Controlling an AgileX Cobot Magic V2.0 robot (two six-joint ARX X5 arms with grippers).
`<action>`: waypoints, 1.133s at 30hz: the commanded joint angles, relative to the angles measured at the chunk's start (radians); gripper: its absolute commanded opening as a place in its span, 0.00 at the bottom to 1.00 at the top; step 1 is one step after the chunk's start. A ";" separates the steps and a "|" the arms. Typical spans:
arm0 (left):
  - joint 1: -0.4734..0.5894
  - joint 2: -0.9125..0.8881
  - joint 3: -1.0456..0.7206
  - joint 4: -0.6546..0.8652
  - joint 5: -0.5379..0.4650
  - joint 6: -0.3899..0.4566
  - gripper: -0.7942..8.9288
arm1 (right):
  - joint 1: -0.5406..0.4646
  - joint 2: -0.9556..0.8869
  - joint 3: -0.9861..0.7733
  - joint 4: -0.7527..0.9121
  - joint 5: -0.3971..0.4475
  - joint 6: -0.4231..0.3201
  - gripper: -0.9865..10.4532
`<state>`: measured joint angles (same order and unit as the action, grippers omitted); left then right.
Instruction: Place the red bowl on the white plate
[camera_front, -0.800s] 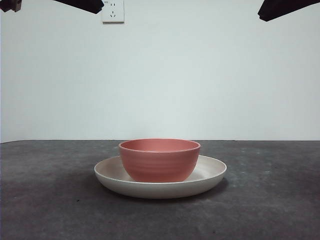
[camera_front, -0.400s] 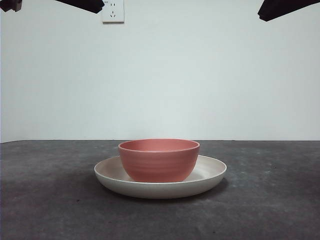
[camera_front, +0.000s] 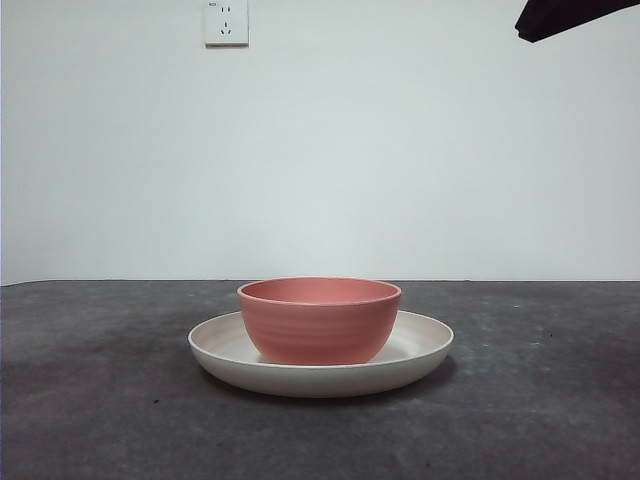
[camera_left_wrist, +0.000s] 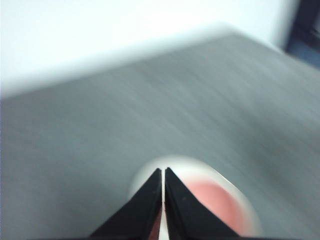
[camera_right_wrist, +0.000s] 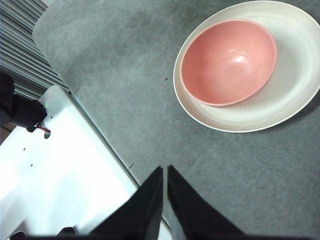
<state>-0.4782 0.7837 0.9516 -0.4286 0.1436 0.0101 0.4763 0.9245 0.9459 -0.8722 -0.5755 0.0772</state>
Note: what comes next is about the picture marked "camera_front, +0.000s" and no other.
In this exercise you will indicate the red ribbed bowl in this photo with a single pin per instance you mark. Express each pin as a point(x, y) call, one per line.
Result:
point(320, 330)

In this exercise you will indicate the white round plate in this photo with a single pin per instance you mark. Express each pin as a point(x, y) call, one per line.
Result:
point(300, 381)

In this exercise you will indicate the white wall socket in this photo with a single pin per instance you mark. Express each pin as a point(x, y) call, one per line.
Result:
point(226, 25)

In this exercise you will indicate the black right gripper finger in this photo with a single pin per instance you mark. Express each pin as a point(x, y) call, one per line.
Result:
point(560, 17)

